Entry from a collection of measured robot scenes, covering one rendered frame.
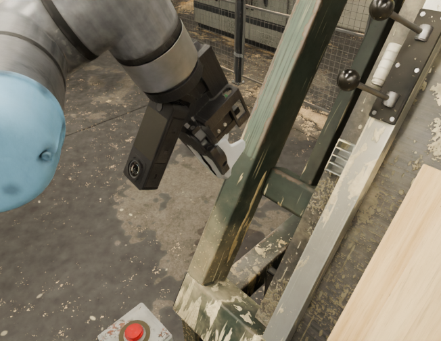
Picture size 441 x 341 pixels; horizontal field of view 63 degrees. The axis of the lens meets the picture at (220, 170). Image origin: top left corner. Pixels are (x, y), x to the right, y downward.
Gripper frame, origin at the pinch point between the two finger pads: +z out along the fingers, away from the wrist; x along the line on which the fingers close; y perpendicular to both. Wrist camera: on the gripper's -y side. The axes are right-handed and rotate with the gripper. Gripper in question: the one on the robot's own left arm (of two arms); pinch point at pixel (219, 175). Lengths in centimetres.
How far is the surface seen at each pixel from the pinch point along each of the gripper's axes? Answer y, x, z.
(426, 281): 12.3, -27.4, 29.7
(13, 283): -94, 131, 104
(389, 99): 31.5, -8.1, 11.4
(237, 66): 153, 238, 214
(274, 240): 7, 16, 68
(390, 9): 37.0, -4.5, -2.4
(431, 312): 8.7, -30.6, 32.1
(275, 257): 2, 11, 66
